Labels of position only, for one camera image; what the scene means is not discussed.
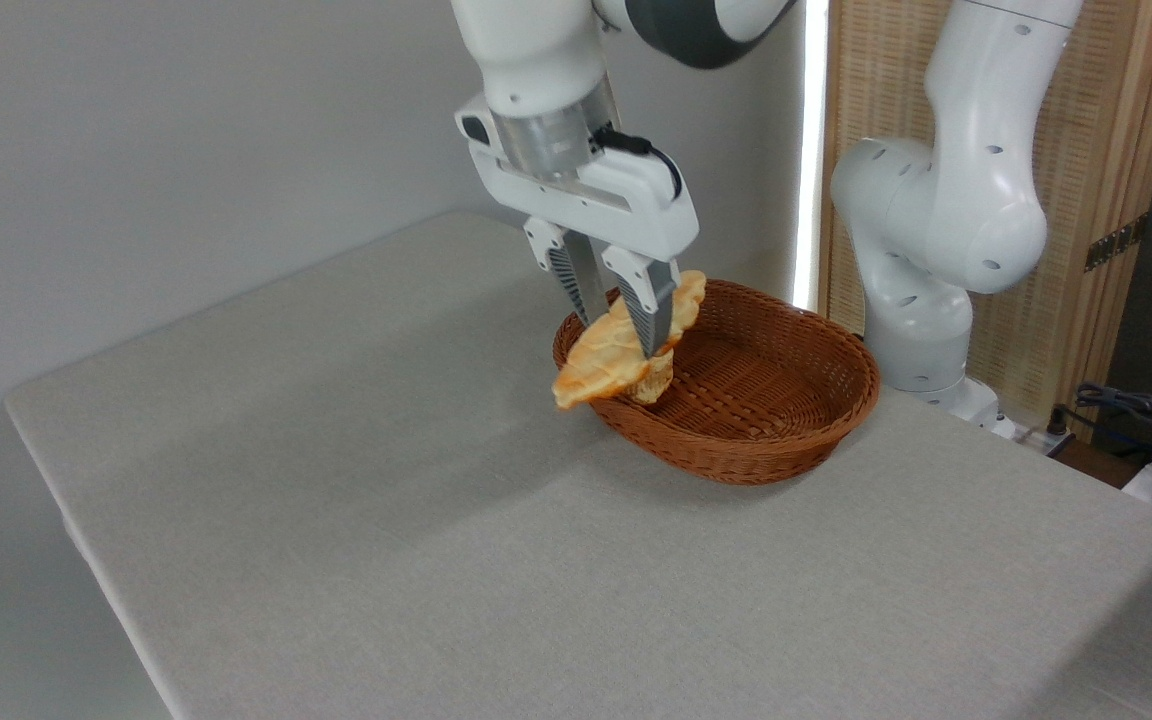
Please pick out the brown wicker oval basket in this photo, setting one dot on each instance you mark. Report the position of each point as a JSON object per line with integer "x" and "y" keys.
{"x": 766, "y": 420}

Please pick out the grey tablecloth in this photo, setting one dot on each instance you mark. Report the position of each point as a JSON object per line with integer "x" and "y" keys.
{"x": 336, "y": 600}

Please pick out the white power strip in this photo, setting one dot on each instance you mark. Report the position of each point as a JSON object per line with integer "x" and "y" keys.
{"x": 1036, "y": 437}

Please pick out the round thick bread piece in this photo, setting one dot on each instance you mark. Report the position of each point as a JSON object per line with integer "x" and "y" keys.
{"x": 656, "y": 385}

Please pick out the dark metal screen hinge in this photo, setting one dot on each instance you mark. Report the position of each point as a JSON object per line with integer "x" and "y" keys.
{"x": 1116, "y": 243}

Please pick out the leaf-shaped golden bread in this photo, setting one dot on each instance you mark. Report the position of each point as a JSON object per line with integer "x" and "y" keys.
{"x": 596, "y": 365}

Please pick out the bamboo folding screen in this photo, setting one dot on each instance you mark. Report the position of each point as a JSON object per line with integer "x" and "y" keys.
{"x": 1096, "y": 120}

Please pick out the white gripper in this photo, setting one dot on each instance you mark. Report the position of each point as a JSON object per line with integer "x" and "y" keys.
{"x": 626, "y": 215}

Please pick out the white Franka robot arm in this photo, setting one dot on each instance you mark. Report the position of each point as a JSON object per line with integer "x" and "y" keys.
{"x": 956, "y": 200}

